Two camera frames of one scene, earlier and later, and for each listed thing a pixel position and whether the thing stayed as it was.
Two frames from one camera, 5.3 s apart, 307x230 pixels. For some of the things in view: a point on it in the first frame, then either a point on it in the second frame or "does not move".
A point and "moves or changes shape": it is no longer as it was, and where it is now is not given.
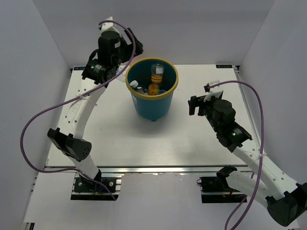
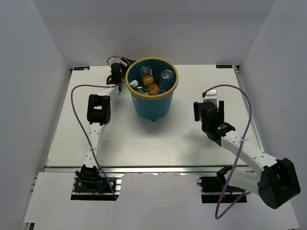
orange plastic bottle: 153,89 does not move
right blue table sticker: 223,66 does not move
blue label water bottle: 122,77 moves or changes shape
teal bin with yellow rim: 152,107 does not move
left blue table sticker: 79,68 does not move
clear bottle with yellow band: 157,70 → 147,72
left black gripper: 128,48 → 128,62
